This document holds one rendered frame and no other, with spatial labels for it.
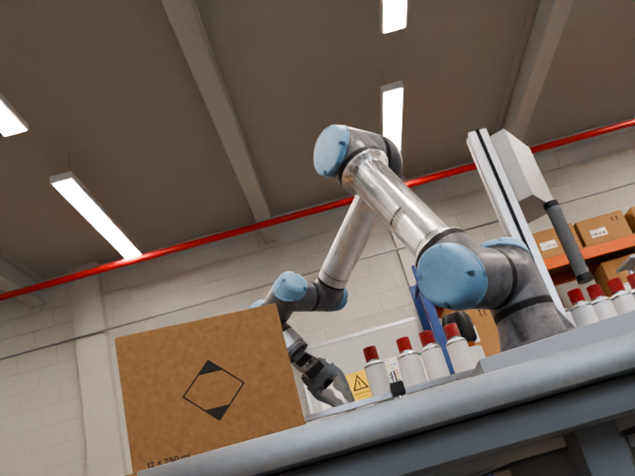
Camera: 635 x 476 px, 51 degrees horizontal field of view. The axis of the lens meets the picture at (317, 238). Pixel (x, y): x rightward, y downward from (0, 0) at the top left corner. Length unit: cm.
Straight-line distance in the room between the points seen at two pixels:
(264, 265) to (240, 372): 536
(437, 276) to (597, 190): 594
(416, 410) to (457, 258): 42
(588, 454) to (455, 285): 35
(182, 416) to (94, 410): 535
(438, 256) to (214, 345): 43
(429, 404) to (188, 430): 52
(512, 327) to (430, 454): 48
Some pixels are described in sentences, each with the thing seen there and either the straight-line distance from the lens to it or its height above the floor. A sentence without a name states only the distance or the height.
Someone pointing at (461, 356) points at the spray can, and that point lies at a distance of 162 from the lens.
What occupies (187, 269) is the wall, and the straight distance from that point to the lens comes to 672.
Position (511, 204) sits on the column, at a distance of 162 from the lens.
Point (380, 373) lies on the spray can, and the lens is 160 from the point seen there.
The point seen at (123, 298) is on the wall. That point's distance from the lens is 683.
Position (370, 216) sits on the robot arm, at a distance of 158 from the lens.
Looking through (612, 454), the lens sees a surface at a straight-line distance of 103.
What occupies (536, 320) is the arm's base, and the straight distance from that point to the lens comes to 126.
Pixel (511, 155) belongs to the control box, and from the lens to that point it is 167.
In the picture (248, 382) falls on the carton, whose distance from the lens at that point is 121.
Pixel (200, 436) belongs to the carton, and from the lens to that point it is 120.
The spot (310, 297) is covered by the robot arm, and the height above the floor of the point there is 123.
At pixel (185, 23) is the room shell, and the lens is 396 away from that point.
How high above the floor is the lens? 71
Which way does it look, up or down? 23 degrees up
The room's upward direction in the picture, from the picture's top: 16 degrees counter-clockwise
